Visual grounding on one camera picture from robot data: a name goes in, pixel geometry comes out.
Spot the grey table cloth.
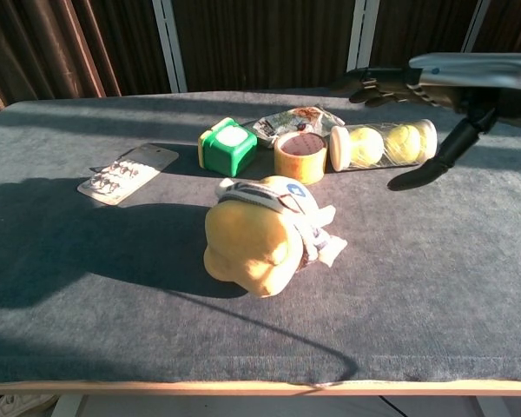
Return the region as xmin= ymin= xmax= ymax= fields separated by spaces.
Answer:
xmin=0 ymin=85 xmax=521 ymax=386

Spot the white shoe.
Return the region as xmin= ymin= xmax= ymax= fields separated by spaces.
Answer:
xmin=0 ymin=394 xmax=58 ymax=417

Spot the yellow tape roll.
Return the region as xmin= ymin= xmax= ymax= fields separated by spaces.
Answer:
xmin=273 ymin=131 xmax=329 ymax=186

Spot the yellow tennis ball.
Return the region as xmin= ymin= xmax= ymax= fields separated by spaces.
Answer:
xmin=386 ymin=123 xmax=423 ymax=166
xmin=350 ymin=127 xmax=386 ymax=169

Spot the clear tube with white cap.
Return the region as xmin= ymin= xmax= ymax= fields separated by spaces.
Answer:
xmin=328 ymin=118 xmax=439 ymax=172

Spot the brown curtain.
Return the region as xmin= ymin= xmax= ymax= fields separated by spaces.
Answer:
xmin=0 ymin=0 xmax=521 ymax=109

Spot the blister card of hooks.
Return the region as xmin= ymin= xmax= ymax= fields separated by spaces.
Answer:
xmin=76 ymin=143 xmax=181 ymax=207

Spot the printed snack bag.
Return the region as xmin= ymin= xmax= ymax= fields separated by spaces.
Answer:
xmin=252 ymin=105 xmax=346 ymax=149

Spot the white frame post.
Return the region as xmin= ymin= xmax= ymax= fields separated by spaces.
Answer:
xmin=151 ymin=0 xmax=188 ymax=94
xmin=459 ymin=0 xmax=492 ymax=55
xmin=345 ymin=0 xmax=380 ymax=73

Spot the green cube box white lid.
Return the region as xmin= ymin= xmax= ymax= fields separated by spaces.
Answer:
xmin=196 ymin=116 xmax=259 ymax=178

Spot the yellow plush toy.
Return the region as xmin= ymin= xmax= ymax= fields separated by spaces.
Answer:
xmin=203 ymin=175 xmax=349 ymax=299

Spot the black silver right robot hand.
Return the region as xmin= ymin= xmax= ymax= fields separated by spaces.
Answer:
xmin=329 ymin=52 xmax=521 ymax=193

